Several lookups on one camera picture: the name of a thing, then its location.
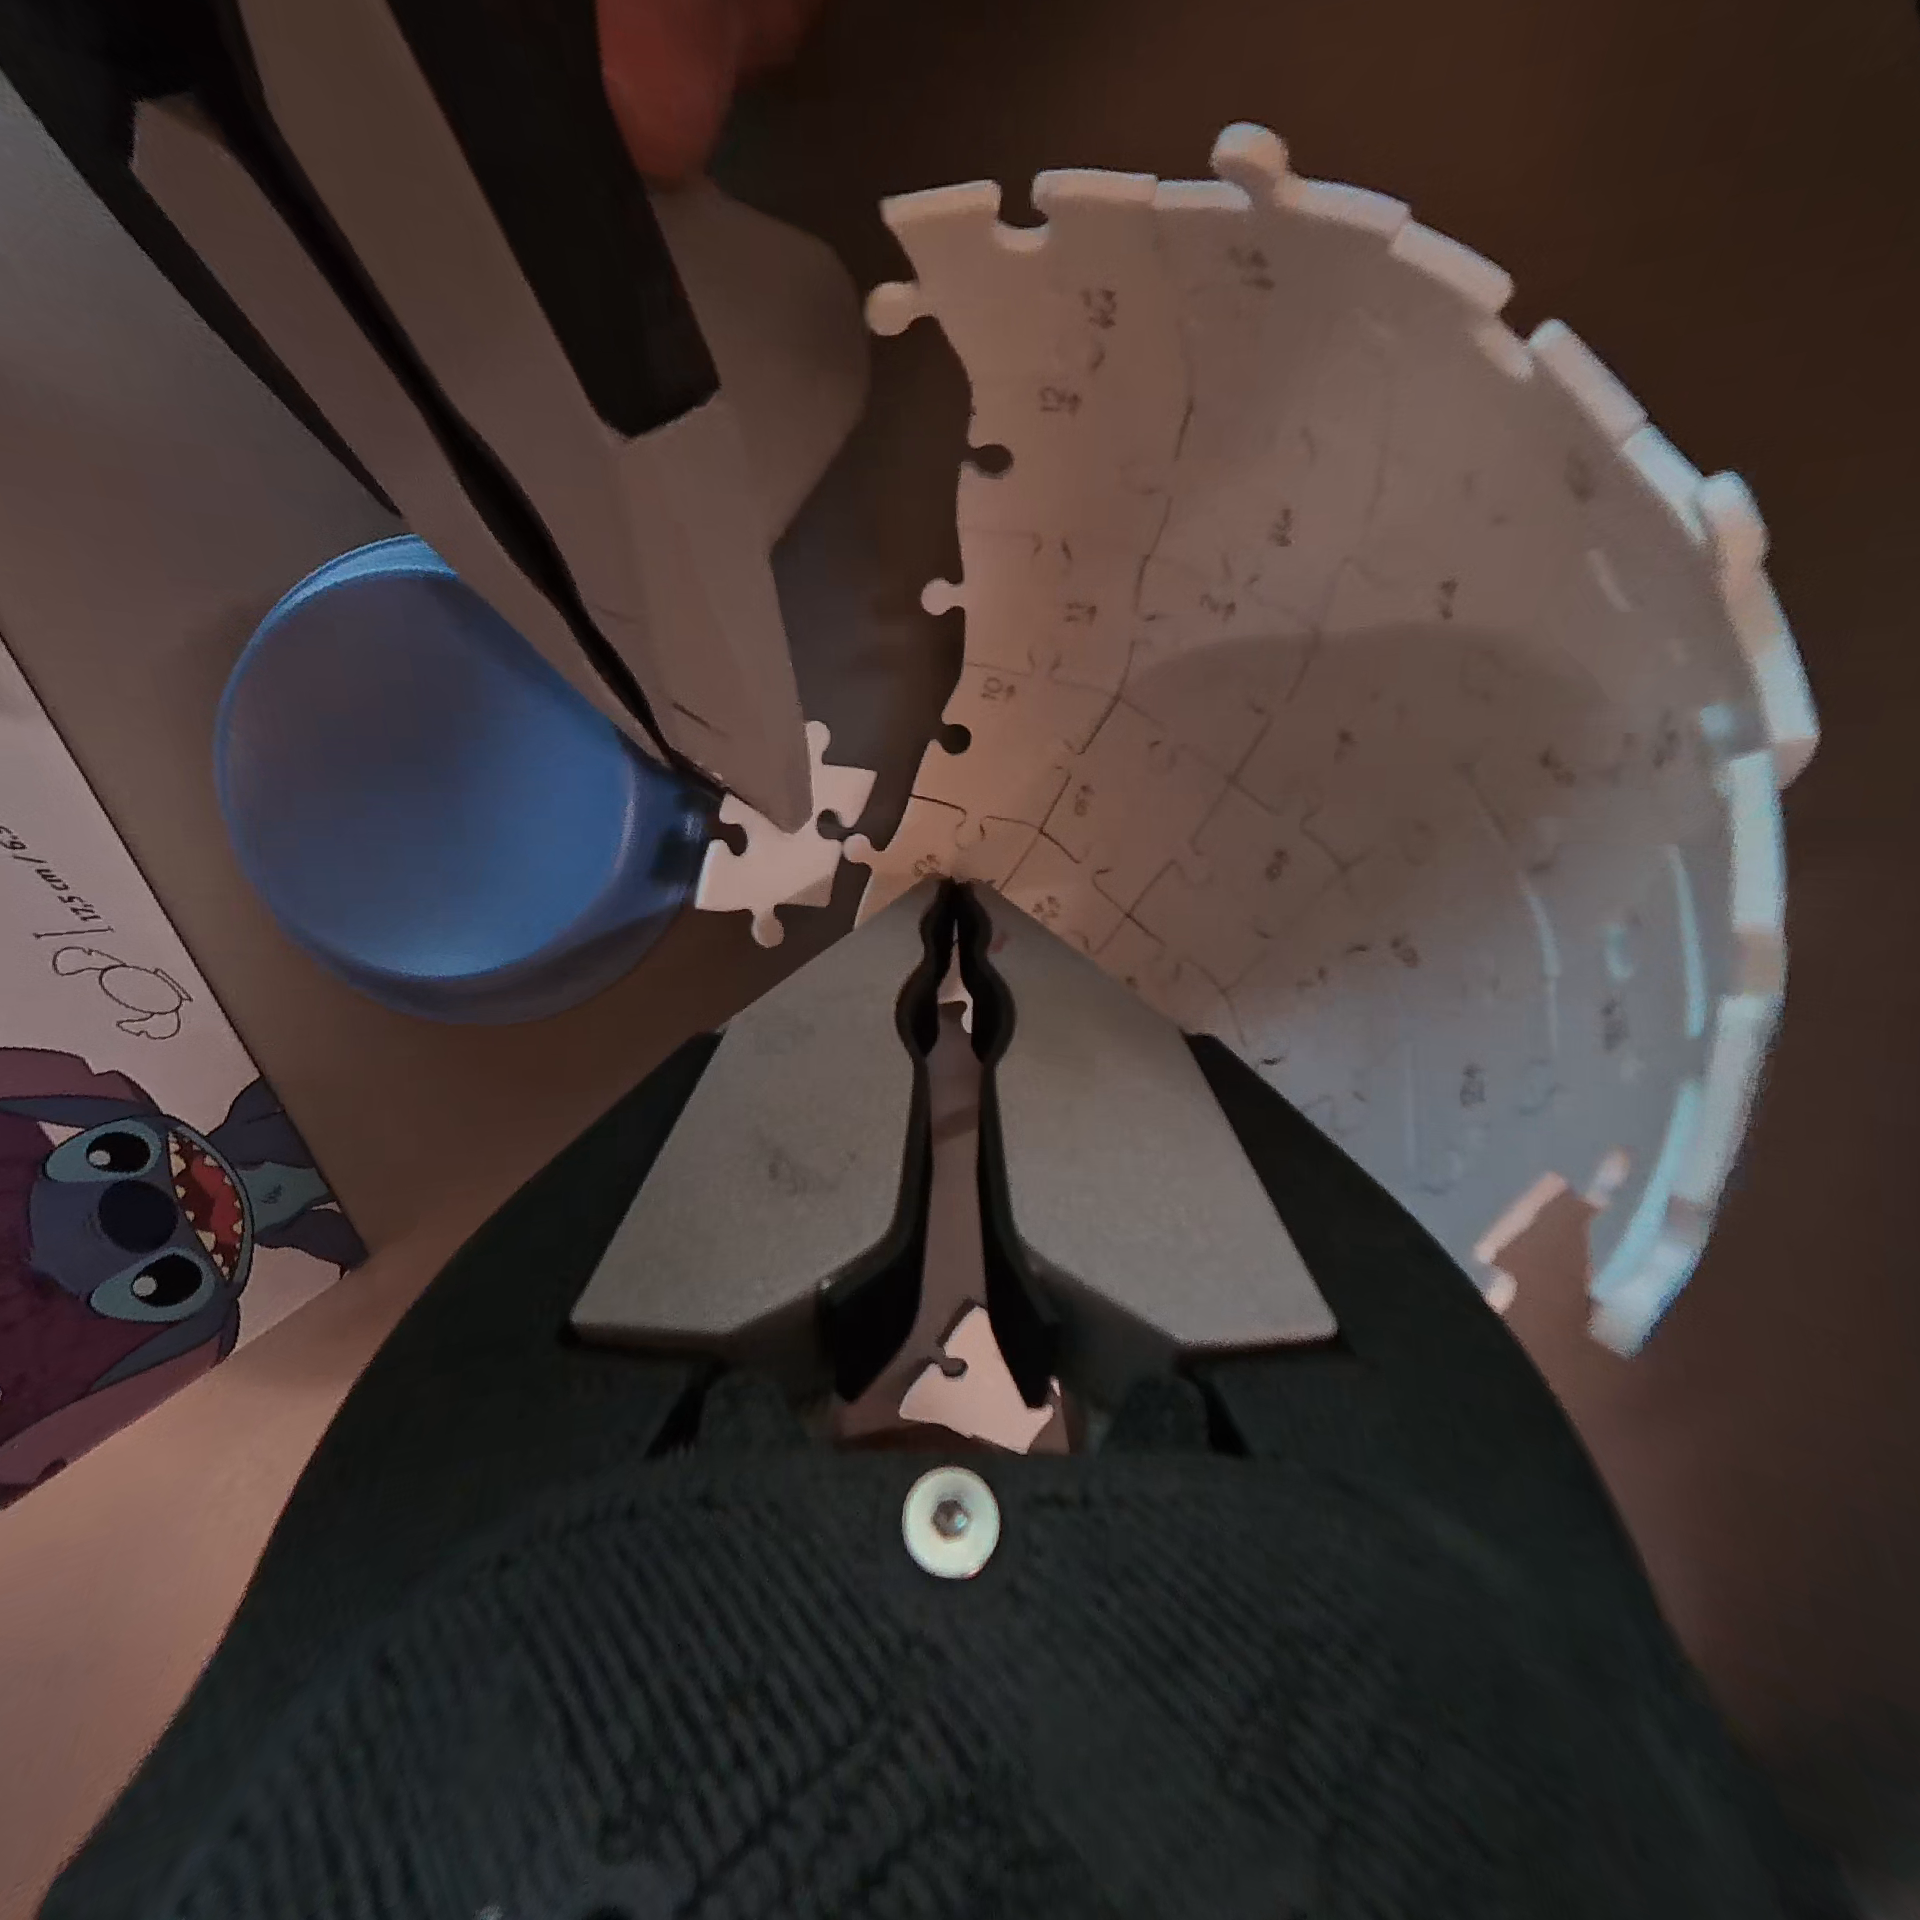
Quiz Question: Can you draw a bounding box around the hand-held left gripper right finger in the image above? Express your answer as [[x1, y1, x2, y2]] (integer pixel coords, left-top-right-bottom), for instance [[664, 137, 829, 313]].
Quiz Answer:
[[958, 878, 1343, 1409]]

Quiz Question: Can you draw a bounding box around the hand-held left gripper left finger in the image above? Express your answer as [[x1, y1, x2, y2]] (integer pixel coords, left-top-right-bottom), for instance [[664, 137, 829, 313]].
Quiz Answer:
[[568, 878, 960, 1402]]

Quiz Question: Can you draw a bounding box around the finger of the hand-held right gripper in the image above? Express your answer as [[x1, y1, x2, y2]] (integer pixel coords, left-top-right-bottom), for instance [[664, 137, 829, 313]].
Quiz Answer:
[[246, 0, 816, 831], [134, 82, 714, 790]]

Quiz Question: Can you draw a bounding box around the partly built white puzzle ball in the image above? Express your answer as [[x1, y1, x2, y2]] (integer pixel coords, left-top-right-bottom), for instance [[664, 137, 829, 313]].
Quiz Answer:
[[843, 120, 1824, 1360]]

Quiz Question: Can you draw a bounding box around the printed cardboard puzzle box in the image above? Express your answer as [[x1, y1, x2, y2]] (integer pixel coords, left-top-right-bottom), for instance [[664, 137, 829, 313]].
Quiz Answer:
[[0, 626, 373, 1514]]

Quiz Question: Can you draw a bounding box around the person's right hand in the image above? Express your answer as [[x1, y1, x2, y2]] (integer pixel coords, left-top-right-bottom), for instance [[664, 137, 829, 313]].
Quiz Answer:
[[597, 0, 831, 191]]

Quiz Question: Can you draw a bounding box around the blue round plastic dish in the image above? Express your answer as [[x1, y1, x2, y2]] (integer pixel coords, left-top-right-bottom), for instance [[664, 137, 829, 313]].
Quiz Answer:
[[211, 535, 712, 1029]]

